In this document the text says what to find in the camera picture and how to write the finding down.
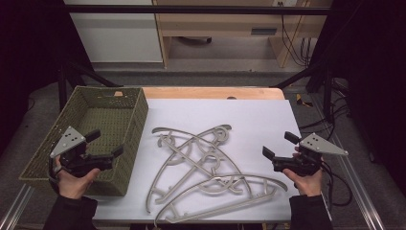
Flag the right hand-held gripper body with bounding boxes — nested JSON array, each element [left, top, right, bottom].
[[271, 132, 350, 177]]

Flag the white table mat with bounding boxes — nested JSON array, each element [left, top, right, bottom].
[[92, 98, 303, 223]]

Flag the black curtain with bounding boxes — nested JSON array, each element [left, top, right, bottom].
[[0, 0, 94, 158], [313, 0, 406, 187]]

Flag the black floor cables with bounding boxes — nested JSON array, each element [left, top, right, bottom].
[[299, 77, 352, 142]]

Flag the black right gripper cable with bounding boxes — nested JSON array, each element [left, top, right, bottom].
[[320, 160, 354, 208]]

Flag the person's right hand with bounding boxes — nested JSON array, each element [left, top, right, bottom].
[[282, 165, 325, 197]]

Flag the light wooden desk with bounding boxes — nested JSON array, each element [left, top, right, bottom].
[[152, 0, 333, 69]]

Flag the black hanging cables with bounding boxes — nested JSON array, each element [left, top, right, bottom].
[[278, 1, 313, 68]]

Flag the green woven basket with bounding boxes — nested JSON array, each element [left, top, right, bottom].
[[18, 85, 149, 197]]

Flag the aluminium rail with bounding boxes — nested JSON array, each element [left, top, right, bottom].
[[0, 184, 35, 230], [310, 95, 386, 230]]

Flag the person's left hand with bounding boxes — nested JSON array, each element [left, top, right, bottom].
[[54, 156, 102, 201]]

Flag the white cabinet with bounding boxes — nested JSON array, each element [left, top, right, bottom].
[[62, 0, 164, 64]]

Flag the black horizontal frame bar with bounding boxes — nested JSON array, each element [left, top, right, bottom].
[[62, 4, 331, 16]]

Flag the black metal frame strut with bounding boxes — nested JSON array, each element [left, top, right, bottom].
[[270, 61, 335, 123], [57, 61, 124, 112]]

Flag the yellow and black floor object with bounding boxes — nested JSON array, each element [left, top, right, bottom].
[[294, 93, 314, 108]]

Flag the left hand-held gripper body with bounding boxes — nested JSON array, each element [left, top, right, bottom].
[[49, 126, 115, 178]]

